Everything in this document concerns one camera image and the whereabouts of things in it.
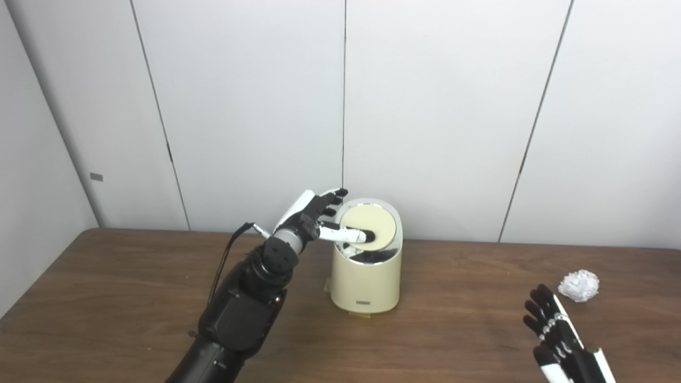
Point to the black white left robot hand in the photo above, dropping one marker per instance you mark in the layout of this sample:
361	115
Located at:
300	210

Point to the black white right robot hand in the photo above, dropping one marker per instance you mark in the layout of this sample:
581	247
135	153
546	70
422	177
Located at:
564	340

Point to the white paper ball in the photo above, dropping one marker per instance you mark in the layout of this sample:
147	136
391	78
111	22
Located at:
579	285

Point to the round cream bin lid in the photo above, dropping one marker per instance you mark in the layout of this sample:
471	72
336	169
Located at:
375	218

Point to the cream-colored bin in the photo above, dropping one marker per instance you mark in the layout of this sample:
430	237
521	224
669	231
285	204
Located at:
367	282

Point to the small grey wall label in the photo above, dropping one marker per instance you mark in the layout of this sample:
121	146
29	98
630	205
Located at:
96	177

